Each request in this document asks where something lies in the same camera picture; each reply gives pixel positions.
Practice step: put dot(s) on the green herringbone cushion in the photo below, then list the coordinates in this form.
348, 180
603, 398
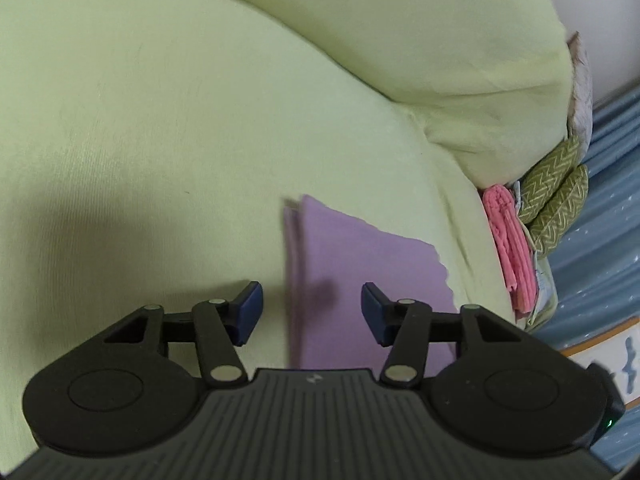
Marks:
560, 210
547, 180

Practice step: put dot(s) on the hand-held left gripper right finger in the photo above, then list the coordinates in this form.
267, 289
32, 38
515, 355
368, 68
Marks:
372, 307

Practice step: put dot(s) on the cream fluffy cloth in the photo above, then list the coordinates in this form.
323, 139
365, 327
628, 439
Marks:
581, 90

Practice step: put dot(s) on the pink ribbed cloth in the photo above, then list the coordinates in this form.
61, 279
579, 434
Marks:
510, 245

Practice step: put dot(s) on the purple garment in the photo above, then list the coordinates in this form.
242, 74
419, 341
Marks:
350, 250

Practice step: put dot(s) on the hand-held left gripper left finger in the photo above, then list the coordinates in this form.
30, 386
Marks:
250, 305

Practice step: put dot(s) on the green covered sofa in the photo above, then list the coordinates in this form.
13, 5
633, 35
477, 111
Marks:
150, 85

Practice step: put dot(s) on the pale folded cloth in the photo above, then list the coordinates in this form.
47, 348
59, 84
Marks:
545, 285

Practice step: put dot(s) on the blue curtain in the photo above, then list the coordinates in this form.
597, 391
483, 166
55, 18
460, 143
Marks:
600, 240

